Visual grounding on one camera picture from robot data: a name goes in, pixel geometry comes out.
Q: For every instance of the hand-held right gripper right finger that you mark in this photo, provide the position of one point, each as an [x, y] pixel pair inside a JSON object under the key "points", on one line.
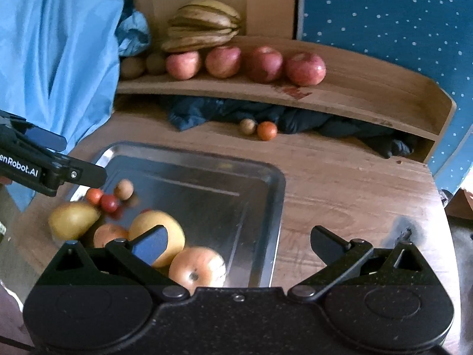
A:
{"points": [[329, 246]]}

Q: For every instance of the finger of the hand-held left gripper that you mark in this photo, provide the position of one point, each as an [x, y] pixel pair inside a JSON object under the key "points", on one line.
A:
{"points": [[85, 175], [44, 137]]}

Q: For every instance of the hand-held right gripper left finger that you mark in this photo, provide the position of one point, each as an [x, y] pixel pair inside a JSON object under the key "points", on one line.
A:
{"points": [[151, 246]]}

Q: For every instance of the small tangerine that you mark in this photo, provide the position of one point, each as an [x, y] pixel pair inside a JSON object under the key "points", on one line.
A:
{"points": [[94, 195], [266, 130]]}

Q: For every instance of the yellow round fruit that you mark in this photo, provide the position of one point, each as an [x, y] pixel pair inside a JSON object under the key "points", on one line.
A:
{"points": [[175, 235]]}

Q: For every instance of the red cherry tomato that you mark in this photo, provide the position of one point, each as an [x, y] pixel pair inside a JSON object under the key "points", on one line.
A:
{"points": [[118, 213], [109, 202]]}

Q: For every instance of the brown longan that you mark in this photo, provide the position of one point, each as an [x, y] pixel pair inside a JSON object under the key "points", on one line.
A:
{"points": [[247, 126], [123, 188]]}

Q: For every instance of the orange round fruit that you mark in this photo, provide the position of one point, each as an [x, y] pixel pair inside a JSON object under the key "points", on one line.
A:
{"points": [[109, 235]]}

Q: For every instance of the yellow lemon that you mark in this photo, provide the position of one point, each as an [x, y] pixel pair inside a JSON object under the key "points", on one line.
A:
{"points": [[72, 220]]}

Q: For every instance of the striped pepino melon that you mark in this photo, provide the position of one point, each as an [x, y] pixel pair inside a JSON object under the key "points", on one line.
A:
{"points": [[197, 268]]}

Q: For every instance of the metal tray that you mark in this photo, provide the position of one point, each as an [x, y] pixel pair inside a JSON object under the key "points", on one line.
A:
{"points": [[207, 199]]}

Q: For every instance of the light blue garment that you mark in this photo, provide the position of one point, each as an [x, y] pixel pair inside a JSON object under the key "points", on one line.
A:
{"points": [[55, 63]]}

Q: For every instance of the brown kiwi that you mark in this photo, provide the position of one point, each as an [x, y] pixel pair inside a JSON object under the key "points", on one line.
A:
{"points": [[131, 67], [155, 63]]}

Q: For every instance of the dark blue cloth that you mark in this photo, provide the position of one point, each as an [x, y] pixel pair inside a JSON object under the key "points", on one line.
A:
{"points": [[303, 122]]}

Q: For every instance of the red apple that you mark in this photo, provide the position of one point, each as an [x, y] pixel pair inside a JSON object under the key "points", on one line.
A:
{"points": [[223, 61], [305, 68], [263, 63], [183, 64]]}

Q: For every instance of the curved wooden shelf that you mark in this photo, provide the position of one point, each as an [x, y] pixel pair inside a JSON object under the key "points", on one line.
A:
{"points": [[369, 96]]}

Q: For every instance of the banana bunch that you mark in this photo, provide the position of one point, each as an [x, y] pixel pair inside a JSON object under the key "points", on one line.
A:
{"points": [[203, 26]]}

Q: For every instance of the blue dotted cloth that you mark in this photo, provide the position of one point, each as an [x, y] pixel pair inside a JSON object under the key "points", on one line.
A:
{"points": [[388, 14]]}

